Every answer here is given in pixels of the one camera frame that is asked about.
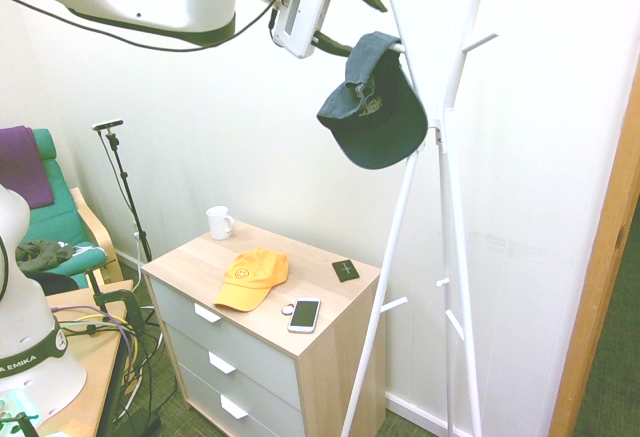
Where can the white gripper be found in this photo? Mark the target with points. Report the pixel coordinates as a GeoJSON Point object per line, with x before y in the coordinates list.
{"type": "Point", "coordinates": [305, 2]}

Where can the dark blue baseball cap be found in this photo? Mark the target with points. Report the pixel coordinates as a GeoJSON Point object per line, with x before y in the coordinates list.
{"type": "Point", "coordinates": [385, 137]}

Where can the orange smiley baseball cap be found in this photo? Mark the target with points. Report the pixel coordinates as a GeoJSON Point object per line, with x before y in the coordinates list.
{"type": "Point", "coordinates": [252, 277]}

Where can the white coat rack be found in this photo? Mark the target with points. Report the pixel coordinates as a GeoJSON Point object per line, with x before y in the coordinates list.
{"type": "Point", "coordinates": [399, 219]}

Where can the white mug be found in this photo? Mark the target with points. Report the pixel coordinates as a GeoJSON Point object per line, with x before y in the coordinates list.
{"type": "Point", "coordinates": [218, 222]}

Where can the black wallet white print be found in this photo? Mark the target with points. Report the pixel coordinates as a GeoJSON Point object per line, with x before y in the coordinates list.
{"type": "Point", "coordinates": [346, 270]}

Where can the black white key fob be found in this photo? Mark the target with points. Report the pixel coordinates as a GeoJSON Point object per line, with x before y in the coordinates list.
{"type": "Point", "coordinates": [288, 310]}

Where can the white smartphone black screen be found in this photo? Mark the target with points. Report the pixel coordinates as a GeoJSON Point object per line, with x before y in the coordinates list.
{"type": "Point", "coordinates": [305, 313]}

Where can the green wooden armchair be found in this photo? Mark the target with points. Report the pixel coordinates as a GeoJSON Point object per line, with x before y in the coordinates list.
{"type": "Point", "coordinates": [65, 217]}

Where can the purple cloth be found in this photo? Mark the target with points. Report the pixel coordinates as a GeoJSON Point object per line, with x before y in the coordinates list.
{"type": "Point", "coordinates": [20, 167]}

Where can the dark green clamp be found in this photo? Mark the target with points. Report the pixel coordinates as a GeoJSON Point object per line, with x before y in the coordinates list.
{"type": "Point", "coordinates": [122, 302]}

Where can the wooden dresser grey drawers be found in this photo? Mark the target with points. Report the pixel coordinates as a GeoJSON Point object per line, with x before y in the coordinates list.
{"type": "Point", "coordinates": [330, 382]}

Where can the dark crumpled garment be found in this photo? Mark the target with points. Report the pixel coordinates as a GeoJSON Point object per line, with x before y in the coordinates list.
{"type": "Point", "coordinates": [42, 254]}

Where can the black exterior camera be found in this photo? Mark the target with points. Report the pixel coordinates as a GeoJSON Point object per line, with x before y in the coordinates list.
{"type": "Point", "coordinates": [107, 125]}

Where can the black camera tripod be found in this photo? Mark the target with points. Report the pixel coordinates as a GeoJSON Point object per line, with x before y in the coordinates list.
{"type": "Point", "coordinates": [131, 207]}

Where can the wooden door frame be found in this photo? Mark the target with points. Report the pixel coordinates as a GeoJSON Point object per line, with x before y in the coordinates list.
{"type": "Point", "coordinates": [595, 282]}

